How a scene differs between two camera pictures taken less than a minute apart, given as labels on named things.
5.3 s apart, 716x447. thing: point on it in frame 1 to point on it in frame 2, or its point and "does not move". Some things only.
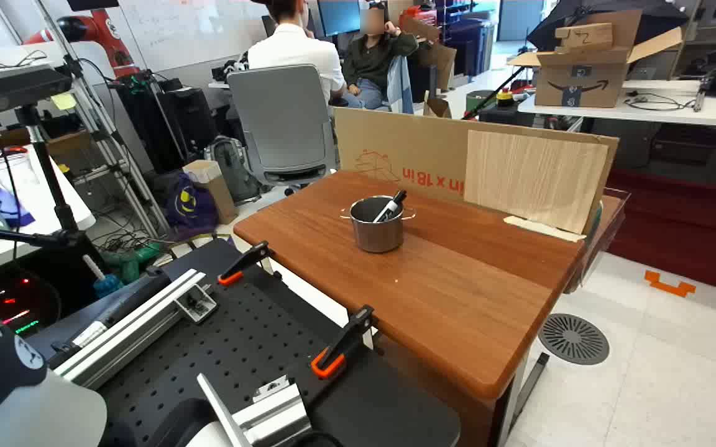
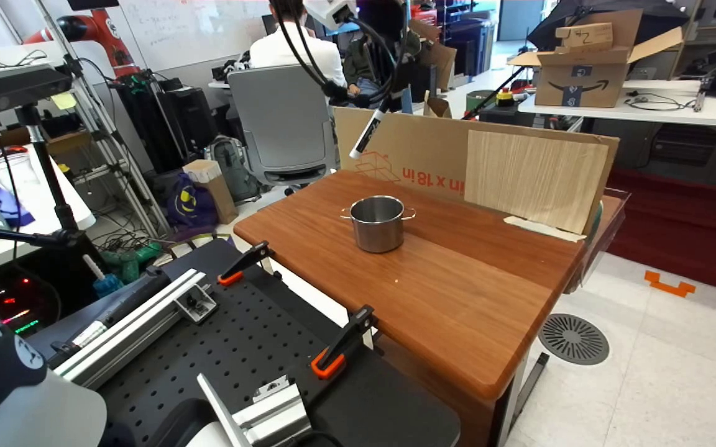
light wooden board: x=532 y=176 does not move
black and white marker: x=394 y=205 to x=374 y=120
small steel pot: x=380 y=238 does not move
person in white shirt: x=291 y=46 does not move
